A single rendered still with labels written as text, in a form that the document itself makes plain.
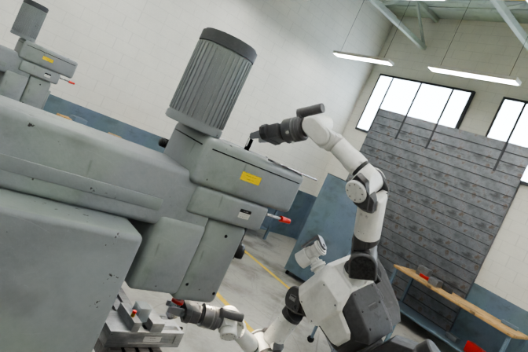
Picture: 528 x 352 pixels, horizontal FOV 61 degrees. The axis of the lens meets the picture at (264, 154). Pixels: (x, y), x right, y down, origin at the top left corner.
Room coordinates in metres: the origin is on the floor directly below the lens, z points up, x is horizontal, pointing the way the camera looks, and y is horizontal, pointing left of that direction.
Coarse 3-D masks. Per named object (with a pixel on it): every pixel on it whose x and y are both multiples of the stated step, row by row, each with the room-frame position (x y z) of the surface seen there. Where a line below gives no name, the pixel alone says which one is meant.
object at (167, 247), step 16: (144, 224) 1.46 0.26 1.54; (160, 224) 1.41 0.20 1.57; (176, 224) 1.44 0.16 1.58; (192, 224) 1.49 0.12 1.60; (144, 240) 1.43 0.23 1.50; (160, 240) 1.43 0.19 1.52; (176, 240) 1.46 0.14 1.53; (192, 240) 1.50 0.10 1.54; (144, 256) 1.41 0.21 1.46; (160, 256) 1.44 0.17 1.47; (176, 256) 1.48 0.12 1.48; (192, 256) 1.52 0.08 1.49; (128, 272) 1.43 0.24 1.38; (144, 272) 1.42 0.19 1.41; (160, 272) 1.46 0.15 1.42; (176, 272) 1.49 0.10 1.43; (144, 288) 1.44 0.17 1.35; (160, 288) 1.47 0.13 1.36; (176, 288) 1.51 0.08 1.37
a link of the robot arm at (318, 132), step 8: (304, 120) 1.50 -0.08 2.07; (312, 120) 1.48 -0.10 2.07; (320, 120) 1.48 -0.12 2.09; (304, 128) 1.50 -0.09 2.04; (312, 128) 1.48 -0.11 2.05; (320, 128) 1.47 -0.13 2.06; (328, 128) 1.47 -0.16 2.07; (312, 136) 1.49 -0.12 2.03; (320, 136) 1.47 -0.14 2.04; (328, 136) 1.46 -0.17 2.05; (336, 136) 1.47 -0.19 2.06; (320, 144) 1.48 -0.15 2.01; (328, 144) 1.47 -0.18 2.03
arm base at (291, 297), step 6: (294, 288) 1.85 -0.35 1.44; (288, 294) 1.86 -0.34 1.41; (294, 294) 1.83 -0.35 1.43; (288, 300) 1.85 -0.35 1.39; (294, 300) 1.82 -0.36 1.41; (288, 306) 1.83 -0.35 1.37; (294, 306) 1.80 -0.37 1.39; (300, 306) 1.79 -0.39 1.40; (294, 312) 1.79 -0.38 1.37; (300, 312) 1.79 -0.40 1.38
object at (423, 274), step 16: (272, 224) 9.70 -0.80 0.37; (416, 272) 8.28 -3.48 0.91; (432, 272) 8.18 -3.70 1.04; (432, 288) 7.57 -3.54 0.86; (448, 288) 7.73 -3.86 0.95; (400, 304) 8.32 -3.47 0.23; (464, 304) 7.30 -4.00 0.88; (416, 320) 7.70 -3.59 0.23; (496, 320) 7.17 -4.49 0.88; (448, 336) 7.44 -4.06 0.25; (512, 336) 6.52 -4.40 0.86
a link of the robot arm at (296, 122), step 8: (320, 104) 1.51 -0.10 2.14; (296, 112) 1.55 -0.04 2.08; (304, 112) 1.54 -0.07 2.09; (312, 112) 1.53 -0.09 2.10; (320, 112) 1.52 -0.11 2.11; (296, 120) 1.54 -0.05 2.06; (328, 120) 1.54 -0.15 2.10; (296, 128) 1.53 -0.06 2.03; (296, 136) 1.54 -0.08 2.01; (304, 136) 1.55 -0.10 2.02
